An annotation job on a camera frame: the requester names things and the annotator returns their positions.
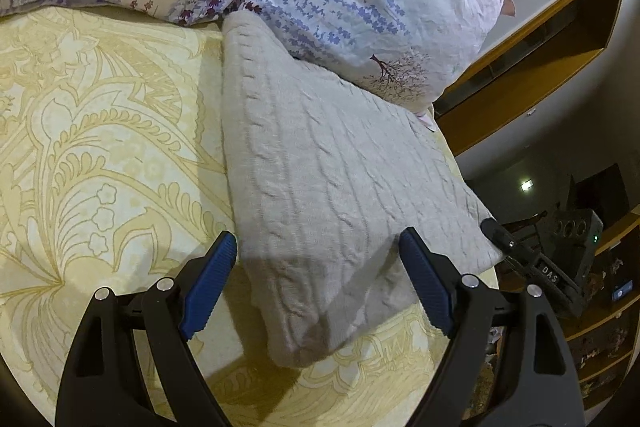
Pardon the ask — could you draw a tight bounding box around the wooden wall shelf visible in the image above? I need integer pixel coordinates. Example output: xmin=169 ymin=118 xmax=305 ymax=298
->
xmin=435 ymin=0 xmax=623 ymax=156

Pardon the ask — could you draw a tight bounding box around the grey cable-knit sweater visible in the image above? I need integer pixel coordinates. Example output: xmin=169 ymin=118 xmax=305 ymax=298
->
xmin=221 ymin=11 xmax=500 ymax=367

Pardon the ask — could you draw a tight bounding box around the yellow patterned bed sheet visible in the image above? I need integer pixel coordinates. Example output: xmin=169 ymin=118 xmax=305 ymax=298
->
xmin=1 ymin=8 xmax=447 ymax=426

